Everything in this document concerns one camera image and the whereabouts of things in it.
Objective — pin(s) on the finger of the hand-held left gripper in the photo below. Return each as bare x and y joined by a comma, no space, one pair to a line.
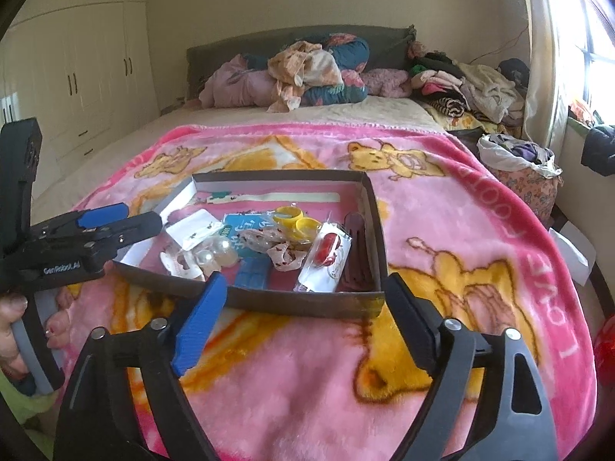
139,224
103,216

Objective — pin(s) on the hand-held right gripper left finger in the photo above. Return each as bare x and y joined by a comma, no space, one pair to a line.
199,326

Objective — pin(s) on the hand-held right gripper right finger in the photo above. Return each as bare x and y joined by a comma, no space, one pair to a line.
408,312

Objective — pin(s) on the white earring card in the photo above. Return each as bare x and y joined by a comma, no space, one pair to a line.
192,228

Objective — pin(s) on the pearl earrings packet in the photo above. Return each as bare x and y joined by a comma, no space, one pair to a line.
214,254

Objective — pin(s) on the maroon hair claw clip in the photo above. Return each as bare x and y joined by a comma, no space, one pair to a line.
358,249

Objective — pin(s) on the brown cardboard box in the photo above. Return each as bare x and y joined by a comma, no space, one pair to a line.
298,305

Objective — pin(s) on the red bead earrings packet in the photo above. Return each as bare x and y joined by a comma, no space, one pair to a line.
326,249

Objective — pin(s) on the person's left forearm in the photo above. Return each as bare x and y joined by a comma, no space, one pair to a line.
17,401

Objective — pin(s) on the person's left hand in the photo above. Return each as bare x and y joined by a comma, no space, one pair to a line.
60,329

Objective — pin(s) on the clear packet of patterned ties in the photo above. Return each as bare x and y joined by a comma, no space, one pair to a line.
283,254

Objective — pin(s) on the pink printed blanket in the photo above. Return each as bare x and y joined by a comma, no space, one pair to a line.
298,384

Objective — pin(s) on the beige bed sheet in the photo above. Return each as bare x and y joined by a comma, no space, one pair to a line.
216,117

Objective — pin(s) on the cream wardrobe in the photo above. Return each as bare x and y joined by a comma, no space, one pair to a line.
86,57

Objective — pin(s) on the lilac quilt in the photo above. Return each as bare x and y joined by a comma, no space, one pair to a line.
230,86

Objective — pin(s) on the floral fabric bag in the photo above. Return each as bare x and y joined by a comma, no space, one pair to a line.
528,192

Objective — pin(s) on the white paper box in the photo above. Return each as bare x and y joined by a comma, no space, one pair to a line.
571,254

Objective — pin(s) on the white plastic bag of clothes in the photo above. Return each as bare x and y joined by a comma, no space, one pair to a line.
495,153

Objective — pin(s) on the red plastic bag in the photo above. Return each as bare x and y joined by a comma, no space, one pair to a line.
606,345

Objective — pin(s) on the peach floral cloth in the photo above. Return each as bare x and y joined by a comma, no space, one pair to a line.
302,65

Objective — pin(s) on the pink fuzzy garment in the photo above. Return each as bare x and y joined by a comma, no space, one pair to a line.
387,81

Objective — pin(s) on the pile of clothes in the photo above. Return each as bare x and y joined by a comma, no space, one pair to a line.
475,86

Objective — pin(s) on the dark jacket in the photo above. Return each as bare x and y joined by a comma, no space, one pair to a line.
598,151

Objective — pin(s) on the teal floral quilt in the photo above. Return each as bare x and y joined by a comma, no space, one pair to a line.
348,53

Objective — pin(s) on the colourful cloth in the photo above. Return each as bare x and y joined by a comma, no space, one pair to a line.
586,113

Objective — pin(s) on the cream curtain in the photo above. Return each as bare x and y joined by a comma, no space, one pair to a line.
545,48

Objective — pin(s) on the window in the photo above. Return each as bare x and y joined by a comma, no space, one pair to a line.
596,33

